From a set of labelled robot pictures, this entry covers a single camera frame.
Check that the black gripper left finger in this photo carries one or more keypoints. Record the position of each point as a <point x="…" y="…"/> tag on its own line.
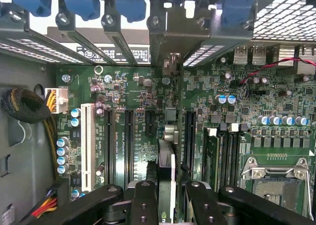
<point x="144" y="206"/>

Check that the white expansion slot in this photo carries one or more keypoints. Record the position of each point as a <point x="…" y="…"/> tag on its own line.
<point x="88" y="148"/>

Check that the open black PC case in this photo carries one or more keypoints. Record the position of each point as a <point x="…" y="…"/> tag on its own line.
<point x="24" y="141"/>

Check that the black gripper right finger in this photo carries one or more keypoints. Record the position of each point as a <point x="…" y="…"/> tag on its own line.
<point x="206" y="207"/>

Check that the short black expansion slot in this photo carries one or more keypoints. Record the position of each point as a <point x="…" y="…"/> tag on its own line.
<point x="149" y="122"/>

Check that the CPU socket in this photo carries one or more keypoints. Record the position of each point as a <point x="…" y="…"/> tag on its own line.
<point x="271" y="190"/>

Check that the green motherboard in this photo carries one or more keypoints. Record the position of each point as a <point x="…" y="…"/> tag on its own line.
<point x="128" y="86"/>

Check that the metal slot cover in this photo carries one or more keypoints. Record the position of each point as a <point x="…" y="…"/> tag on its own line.
<point x="29" y="36"/>
<point x="111" y="27"/>
<point x="222" y="40"/>
<point x="65" y="25"/>

